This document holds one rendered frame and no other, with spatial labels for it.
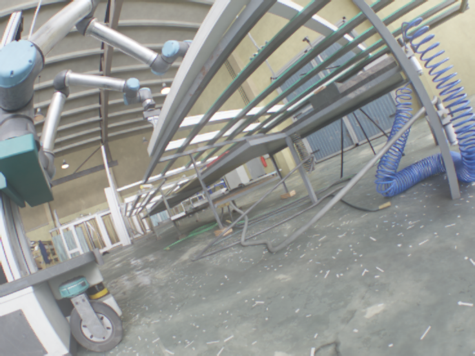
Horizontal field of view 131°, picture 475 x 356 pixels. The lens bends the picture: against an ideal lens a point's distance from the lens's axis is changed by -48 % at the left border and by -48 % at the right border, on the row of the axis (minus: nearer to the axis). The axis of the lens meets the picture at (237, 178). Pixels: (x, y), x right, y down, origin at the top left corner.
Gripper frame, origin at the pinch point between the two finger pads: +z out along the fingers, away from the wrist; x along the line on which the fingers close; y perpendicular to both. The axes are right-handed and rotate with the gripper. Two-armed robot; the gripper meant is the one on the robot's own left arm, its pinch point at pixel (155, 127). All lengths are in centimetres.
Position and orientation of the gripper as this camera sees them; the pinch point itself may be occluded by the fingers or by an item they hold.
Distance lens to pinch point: 153.7
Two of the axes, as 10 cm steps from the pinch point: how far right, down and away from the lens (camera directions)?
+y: -5.1, 2.7, 8.2
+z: 4.0, 9.2, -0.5
